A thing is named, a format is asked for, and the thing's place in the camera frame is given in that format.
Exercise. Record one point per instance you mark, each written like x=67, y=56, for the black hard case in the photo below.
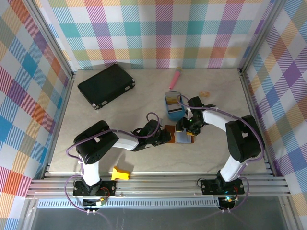
x=105, y=83

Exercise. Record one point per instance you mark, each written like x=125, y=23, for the yellow plastic part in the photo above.
x=121, y=173

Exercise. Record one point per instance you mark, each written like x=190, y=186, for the small wooden block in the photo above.
x=204, y=94

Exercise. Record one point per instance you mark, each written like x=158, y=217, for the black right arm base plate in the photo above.
x=208, y=187

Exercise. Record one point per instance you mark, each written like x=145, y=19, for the blue oval tray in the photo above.
x=173, y=117

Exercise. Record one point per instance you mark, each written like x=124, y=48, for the stack of plastic cards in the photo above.
x=173, y=95

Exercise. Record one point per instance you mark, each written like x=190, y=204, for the brown leather card holder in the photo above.
x=172, y=139

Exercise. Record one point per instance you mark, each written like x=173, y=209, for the aluminium frame rail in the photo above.
x=168, y=187

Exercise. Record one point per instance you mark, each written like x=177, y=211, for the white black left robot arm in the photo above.
x=124, y=142

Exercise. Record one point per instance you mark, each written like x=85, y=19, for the pink toy microphone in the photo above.
x=175, y=80

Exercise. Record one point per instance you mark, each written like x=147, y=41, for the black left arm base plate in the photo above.
x=108, y=188

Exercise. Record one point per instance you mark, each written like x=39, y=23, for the aluminium side rail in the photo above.
x=61, y=119
x=253, y=107

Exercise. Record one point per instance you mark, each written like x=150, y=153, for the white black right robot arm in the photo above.
x=213, y=119

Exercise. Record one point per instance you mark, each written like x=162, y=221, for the gold VIP card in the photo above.
x=173, y=102

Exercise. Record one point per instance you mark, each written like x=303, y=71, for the aluminium frame post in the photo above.
x=50, y=36
x=261, y=36

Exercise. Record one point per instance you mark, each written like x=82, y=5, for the black controller board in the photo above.
x=92, y=203
x=227, y=202

